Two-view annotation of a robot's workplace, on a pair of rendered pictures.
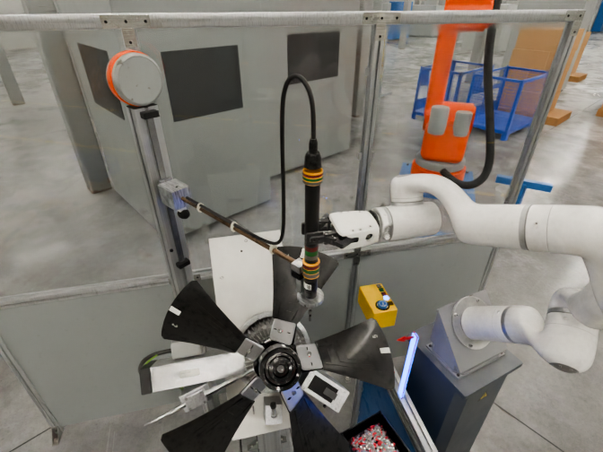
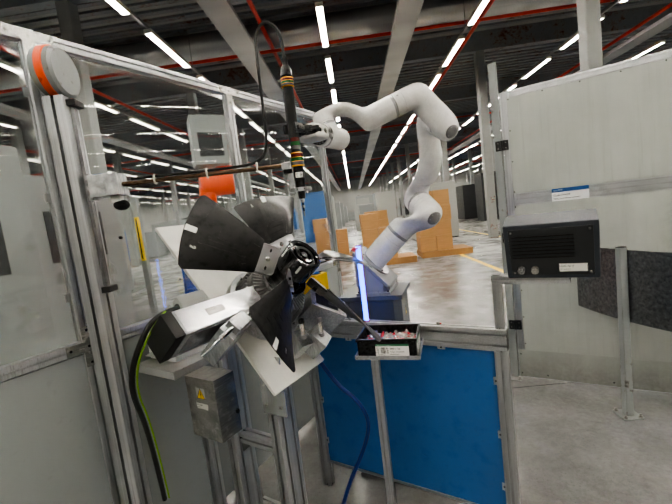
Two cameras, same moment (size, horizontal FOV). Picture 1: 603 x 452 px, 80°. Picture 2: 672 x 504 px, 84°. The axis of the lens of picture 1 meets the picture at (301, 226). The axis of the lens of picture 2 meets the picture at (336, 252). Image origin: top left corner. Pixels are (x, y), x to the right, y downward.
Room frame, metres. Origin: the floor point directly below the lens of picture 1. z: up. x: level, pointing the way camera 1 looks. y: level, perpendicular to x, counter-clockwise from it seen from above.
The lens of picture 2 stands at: (-0.27, 0.80, 1.34)
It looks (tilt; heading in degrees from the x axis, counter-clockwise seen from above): 6 degrees down; 315
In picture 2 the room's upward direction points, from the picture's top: 7 degrees counter-clockwise
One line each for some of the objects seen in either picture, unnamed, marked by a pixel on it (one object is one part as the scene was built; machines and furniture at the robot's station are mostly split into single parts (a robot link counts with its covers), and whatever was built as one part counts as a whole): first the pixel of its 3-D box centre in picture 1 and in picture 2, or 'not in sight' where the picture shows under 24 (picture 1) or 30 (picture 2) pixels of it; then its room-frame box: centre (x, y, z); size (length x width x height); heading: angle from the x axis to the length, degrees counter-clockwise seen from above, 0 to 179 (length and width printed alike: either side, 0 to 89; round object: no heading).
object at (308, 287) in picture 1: (311, 233); (293, 129); (0.70, -0.02, 1.63); 0.04 x 0.04 x 0.46
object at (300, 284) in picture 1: (307, 282); (296, 176); (0.71, -0.02, 1.47); 0.09 x 0.07 x 0.10; 48
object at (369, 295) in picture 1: (376, 306); (308, 284); (1.07, -0.31, 1.02); 0.16 x 0.10 x 0.11; 13
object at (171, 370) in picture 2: not in sight; (195, 353); (1.21, 0.21, 0.85); 0.36 x 0.24 x 0.03; 103
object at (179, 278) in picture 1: (188, 308); (112, 370); (1.18, 0.51, 0.90); 0.08 x 0.06 x 1.80; 138
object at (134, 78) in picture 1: (135, 79); (55, 73); (1.18, 0.51, 1.88); 0.16 x 0.07 x 0.16; 138
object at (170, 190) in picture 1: (174, 194); (106, 186); (1.12, 0.44, 1.52); 0.10 x 0.07 x 0.09; 48
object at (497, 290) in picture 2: not in sight; (498, 301); (0.27, -0.49, 0.96); 0.03 x 0.03 x 0.20; 13
